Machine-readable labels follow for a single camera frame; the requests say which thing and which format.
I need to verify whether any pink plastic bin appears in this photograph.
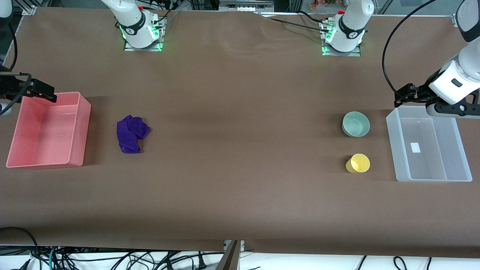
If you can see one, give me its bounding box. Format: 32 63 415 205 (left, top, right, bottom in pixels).
6 92 92 168

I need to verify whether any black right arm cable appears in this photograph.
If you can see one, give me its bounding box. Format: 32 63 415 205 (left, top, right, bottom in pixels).
0 22 33 115

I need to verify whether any thick black base cable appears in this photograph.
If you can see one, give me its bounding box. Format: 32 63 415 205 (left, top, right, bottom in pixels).
255 10 331 33

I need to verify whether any purple cloth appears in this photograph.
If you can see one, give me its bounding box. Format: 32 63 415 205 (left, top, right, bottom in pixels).
116 115 152 154

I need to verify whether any white power strip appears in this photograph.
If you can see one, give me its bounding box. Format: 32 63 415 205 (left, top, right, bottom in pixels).
219 0 275 12

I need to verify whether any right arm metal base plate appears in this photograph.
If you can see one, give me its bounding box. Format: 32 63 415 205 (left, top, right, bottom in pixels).
123 17 164 52

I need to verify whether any wooden post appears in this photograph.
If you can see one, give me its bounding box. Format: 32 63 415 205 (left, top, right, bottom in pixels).
217 240 241 270

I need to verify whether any clear plastic bin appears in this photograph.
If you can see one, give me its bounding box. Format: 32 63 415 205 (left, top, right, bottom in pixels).
386 106 473 182

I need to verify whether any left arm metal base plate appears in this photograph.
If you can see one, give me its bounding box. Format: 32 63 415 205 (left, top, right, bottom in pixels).
321 21 362 57

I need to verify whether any yellow cup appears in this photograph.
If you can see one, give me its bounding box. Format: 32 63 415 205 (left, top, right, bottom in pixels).
345 153 371 174

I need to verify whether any green bowl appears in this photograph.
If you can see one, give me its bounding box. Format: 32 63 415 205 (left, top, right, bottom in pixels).
342 111 371 138

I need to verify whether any black base cable bundle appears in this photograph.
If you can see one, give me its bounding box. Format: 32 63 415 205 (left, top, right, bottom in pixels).
149 0 181 27

